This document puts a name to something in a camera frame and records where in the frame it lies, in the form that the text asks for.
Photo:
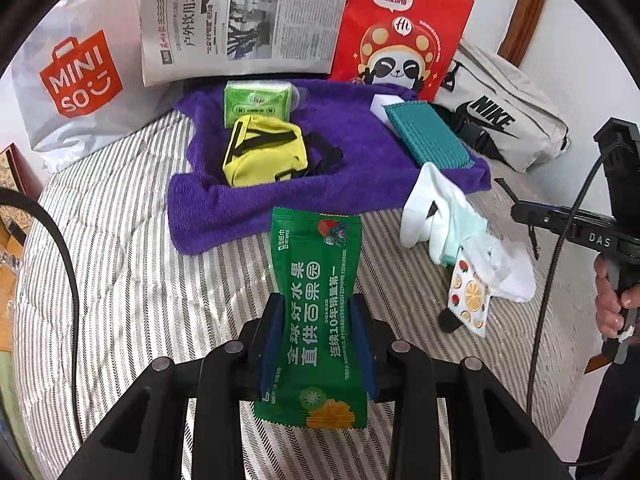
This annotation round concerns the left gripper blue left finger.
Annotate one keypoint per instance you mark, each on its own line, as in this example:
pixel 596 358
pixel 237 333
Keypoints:
pixel 268 342

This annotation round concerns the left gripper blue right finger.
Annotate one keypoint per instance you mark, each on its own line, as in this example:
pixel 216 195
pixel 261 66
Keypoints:
pixel 361 324

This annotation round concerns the green fruit snack packet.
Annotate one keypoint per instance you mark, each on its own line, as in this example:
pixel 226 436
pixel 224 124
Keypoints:
pixel 317 382

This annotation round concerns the fruit print wipe packet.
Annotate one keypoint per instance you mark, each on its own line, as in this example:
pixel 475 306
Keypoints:
pixel 468 297

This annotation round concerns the white glove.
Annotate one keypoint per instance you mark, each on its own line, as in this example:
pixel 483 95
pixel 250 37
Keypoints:
pixel 438 213

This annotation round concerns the yellow black pouch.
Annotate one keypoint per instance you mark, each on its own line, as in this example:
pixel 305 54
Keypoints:
pixel 265 150

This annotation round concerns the teal knitted cloth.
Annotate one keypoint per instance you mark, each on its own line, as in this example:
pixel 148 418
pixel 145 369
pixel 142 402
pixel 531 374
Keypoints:
pixel 427 136

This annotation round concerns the white sponge block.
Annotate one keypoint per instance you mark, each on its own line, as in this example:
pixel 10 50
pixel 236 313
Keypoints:
pixel 378 108

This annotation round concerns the green tissue pack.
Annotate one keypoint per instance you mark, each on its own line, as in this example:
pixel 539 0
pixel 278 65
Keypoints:
pixel 264 98

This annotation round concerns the person right hand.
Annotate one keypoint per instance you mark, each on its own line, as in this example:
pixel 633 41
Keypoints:
pixel 609 303

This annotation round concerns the beige Nike waist bag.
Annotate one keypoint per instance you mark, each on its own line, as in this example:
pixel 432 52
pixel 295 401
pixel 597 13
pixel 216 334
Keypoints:
pixel 498 111

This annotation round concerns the striped mattress cover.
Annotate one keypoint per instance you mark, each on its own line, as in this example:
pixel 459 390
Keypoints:
pixel 79 344

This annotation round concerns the red panda paper bag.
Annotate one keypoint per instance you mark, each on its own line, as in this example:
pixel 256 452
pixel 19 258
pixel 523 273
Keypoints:
pixel 408 43

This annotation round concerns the patterned book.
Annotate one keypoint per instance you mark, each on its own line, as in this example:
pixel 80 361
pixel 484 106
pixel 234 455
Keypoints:
pixel 18 176

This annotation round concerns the white Miniso plastic bag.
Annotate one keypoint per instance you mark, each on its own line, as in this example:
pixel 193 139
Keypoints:
pixel 78 80

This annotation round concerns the folded newspaper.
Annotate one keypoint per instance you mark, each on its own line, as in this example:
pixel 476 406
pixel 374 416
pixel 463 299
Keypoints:
pixel 184 39

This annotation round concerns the brown wooden door frame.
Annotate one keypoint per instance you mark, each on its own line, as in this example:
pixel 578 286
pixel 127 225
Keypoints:
pixel 522 26

